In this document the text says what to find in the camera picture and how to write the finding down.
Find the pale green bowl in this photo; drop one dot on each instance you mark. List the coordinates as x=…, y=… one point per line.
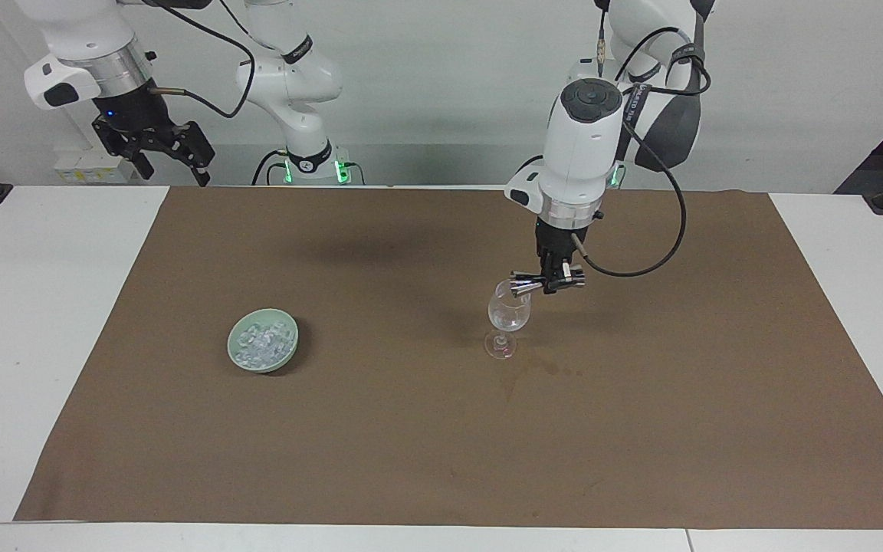
x=236, y=354

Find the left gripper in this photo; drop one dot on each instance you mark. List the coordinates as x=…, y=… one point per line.
x=556, y=241

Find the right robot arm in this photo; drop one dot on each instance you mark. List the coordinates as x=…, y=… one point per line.
x=288, y=77

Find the ice cubes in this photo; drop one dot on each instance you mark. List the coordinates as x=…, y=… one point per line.
x=261, y=343

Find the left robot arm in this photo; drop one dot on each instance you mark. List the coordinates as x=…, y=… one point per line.
x=579, y=146

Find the clear wine glass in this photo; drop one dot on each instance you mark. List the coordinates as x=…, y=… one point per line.
x=509, y=314

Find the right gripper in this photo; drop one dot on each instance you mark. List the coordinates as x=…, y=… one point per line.
x=131, y=111

